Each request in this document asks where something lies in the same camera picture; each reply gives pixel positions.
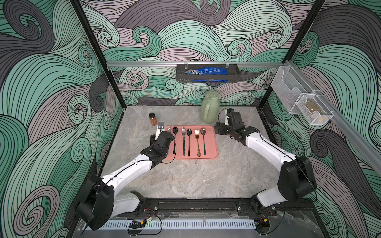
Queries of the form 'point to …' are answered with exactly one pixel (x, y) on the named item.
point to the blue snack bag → (211, 70)
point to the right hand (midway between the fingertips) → (224, 126)
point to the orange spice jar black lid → (154, 119)
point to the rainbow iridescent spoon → (203, 131)
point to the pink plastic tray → (192, 142)
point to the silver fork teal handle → (183, 132)
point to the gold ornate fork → (197, 134)
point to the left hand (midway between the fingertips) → (160, 134)
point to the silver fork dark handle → (169, 129)
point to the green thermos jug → (210, 107)
